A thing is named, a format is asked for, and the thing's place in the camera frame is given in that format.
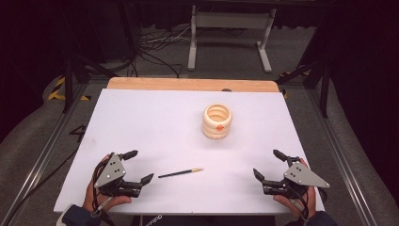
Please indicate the wooden table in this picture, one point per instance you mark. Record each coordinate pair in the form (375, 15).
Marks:
(188, 84)

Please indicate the dark curtain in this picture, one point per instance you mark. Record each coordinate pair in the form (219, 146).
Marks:
(370, 78)
(31, 47)

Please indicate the person's left hand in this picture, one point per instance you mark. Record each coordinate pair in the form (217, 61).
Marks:
(88, 197)

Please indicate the black tripod stand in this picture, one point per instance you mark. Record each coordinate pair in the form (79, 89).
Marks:
(324, 88)
(68, 81)

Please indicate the cream ribbed pen holder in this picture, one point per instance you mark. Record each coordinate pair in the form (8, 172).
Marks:
(213, 133)

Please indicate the yellow and black floor tape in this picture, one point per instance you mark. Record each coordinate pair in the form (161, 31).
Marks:
(55, 94)
(287, 74)

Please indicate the person's dark clothing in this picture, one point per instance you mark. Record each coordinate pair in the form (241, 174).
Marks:
(204, 220)

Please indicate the white board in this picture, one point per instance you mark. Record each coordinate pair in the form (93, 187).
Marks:
(156, 125)

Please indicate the aluminium rail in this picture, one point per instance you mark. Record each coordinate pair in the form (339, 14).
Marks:
(345, 157)
(40, 157)

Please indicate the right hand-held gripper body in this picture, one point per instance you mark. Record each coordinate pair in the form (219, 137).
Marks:
(302, 175)

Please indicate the thin paintbrush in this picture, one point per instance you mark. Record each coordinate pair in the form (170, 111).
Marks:
(178, 173)

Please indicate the person's right hand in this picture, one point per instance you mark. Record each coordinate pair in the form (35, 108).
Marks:
(310, 201)

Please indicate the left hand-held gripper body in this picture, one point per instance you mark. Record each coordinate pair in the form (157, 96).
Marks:
(111, 171)

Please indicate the white metal stand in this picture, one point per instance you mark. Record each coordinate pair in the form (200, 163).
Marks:
(232, 20)

